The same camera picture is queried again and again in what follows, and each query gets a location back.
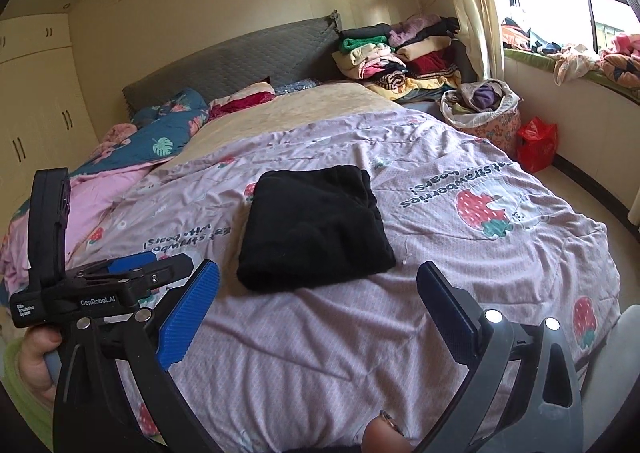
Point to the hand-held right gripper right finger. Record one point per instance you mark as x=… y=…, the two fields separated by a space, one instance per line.
x=445 y=305

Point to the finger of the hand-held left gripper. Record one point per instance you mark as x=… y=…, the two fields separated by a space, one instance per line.
x=132 y=263
x=172 y=273

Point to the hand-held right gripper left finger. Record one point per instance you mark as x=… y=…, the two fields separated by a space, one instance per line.
x=192 y=313

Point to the black sweater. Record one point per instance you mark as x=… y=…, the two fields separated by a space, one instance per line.
x=310 y=228

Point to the pile of folded clothes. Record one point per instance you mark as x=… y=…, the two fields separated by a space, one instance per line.
x=395 y=58

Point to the clothes heap on windowsill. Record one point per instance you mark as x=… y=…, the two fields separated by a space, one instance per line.
x=575 y=58

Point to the person's left hand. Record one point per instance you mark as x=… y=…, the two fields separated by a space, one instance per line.
x=35 y=363

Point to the person's right hand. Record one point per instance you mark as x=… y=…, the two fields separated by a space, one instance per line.
x=385 y=438

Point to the plain pink blanket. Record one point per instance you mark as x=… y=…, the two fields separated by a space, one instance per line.
x=100 y=203

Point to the pink strawberry printed quilt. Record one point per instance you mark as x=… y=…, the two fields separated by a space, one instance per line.
x=300 y=358

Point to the cream wardrobe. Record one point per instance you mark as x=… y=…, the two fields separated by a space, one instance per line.
x=40 y=98

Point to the person's green clothing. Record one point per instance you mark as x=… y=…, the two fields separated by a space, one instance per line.
x=20 y=408

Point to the red cloth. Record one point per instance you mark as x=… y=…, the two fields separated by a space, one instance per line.
x=240 y=105

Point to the red plastic bag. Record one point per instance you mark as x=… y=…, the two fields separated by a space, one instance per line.
x=537 y=145

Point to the beige bed sheet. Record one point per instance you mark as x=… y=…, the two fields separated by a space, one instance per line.
x=300 y=113

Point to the grey quilted headboard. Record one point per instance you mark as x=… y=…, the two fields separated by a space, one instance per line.
x=225 y=58

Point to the green windowsill cushion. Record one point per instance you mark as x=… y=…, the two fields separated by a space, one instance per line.
x=530 y=60

